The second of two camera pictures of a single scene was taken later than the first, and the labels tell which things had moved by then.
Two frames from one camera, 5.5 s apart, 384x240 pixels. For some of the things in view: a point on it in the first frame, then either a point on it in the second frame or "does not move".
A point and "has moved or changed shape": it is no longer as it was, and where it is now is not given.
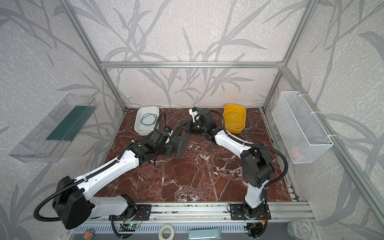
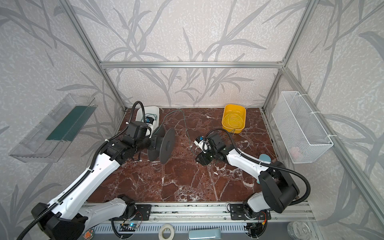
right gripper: [192, 125] to [202, 153]
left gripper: [176, 142] to [150, 141]
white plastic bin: [146, 119] does not move
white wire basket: [303, 137] does not move
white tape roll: [172, 232] does not move
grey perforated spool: [179, 140] has moved or changed shape
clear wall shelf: [47, 141] does not move
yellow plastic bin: [235, 117] does not move
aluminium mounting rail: [287, 212] does not move
